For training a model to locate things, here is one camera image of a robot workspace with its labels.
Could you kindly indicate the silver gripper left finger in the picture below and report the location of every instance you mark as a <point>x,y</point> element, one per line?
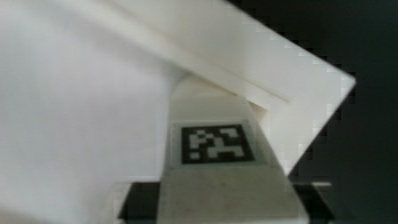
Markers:
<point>132,204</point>

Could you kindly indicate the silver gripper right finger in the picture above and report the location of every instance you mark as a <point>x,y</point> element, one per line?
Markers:
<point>315,205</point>

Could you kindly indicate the white square table top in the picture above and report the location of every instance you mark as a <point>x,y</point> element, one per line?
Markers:
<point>94,56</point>

